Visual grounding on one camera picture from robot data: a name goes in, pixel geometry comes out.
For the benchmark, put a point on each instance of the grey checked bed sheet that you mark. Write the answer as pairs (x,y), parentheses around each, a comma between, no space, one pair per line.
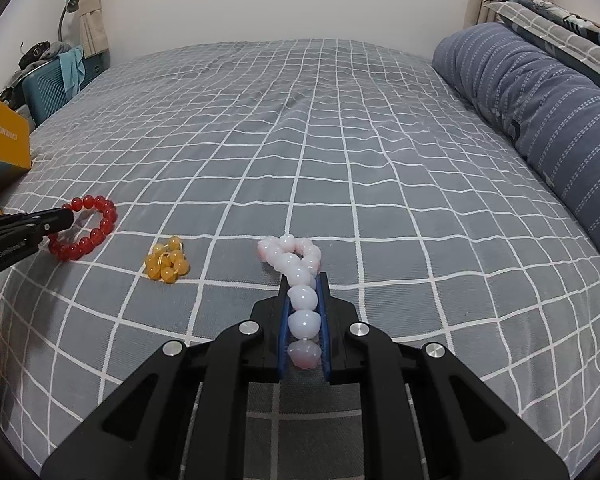
(330,135)

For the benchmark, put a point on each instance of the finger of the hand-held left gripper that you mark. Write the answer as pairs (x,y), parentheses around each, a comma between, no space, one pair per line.
(62,220)

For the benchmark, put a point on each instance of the blue and yellow cardboard box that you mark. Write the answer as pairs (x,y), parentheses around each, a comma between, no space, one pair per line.
(5,140)

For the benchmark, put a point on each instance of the blue desk lamp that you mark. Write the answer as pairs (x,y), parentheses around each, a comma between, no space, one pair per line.
(70,2)

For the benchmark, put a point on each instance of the blue striped pillow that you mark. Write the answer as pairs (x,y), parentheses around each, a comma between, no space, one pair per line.
(540,110)

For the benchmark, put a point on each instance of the dark bag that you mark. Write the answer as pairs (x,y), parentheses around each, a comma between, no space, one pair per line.
(37,52)

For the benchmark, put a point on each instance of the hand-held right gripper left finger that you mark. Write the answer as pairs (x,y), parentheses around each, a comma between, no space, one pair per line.
(283,320)

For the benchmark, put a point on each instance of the teal suitcase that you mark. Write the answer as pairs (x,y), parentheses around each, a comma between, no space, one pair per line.
(45,90)

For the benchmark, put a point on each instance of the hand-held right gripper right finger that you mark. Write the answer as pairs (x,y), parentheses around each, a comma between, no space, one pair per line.
(325,320)

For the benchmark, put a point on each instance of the teal cloth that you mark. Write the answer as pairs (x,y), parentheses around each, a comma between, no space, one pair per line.
(72,70)

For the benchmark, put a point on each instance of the grey checked quilt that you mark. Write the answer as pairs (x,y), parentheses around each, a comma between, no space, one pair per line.
(555,25)

